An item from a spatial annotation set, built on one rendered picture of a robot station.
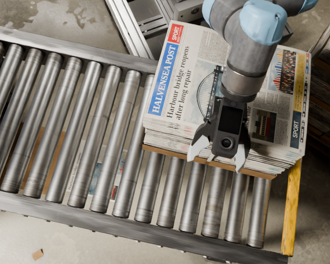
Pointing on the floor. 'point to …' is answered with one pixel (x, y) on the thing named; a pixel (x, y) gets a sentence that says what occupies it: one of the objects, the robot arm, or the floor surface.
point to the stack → (326, 91)
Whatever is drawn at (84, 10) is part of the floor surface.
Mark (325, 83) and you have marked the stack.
